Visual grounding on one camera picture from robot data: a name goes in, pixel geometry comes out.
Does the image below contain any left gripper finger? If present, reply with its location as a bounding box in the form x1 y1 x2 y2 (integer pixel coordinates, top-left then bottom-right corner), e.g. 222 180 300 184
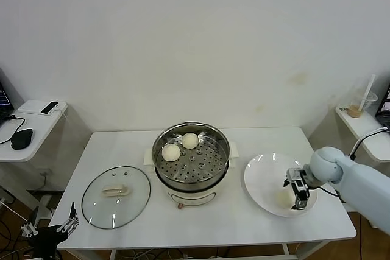
19 205 41 239
58 201 81 234

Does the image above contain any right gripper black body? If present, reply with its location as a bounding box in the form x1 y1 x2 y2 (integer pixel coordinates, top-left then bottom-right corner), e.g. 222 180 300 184
300 170 316 195

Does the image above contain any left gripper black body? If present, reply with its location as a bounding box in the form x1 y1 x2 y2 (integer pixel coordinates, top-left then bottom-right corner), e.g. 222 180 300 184
29 225 70 251

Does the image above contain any white steamed baozi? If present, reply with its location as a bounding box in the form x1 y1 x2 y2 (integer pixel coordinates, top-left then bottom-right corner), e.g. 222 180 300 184
274 189 295 209
182 132 200 150
161 144 180 162

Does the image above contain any round glass pot lid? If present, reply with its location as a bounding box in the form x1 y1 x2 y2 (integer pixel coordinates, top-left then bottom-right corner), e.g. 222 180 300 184
80 165 152 230

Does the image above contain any round white plate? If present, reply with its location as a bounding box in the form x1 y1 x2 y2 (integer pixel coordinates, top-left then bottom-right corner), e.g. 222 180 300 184
243 152 319 218

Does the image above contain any white side desk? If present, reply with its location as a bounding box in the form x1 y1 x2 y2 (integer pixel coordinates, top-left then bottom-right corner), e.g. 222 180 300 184
0 99 68 238
335 104 390 229

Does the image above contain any clear plastic drink cup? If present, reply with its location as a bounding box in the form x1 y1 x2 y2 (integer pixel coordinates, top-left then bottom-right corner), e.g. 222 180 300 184
348 91 378 119

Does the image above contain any black computer mouse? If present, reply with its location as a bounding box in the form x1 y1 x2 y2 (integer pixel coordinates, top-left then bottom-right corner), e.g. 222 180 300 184
10 128 34 150

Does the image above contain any black open laptop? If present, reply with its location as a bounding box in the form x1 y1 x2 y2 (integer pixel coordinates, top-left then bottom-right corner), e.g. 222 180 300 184
0 67 15 127
375 85 390 127

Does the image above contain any plastic cup with straw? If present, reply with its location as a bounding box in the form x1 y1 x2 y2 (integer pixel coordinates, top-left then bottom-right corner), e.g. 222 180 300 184
359 74 377 111

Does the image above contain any small black handheld device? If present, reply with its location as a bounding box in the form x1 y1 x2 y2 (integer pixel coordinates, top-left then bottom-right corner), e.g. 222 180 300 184
41 100 59 115

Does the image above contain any flat white box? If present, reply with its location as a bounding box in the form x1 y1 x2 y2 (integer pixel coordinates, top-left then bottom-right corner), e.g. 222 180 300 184
17 100 67 116

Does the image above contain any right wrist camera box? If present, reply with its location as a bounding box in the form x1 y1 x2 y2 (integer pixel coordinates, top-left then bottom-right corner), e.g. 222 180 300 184
288 167 307 181

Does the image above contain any black cable with inline box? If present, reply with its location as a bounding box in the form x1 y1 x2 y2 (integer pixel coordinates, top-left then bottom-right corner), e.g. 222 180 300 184
349 126 390 260

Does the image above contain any black mouse cable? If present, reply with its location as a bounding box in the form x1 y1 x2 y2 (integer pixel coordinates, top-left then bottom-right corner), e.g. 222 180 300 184
0 114 26 146

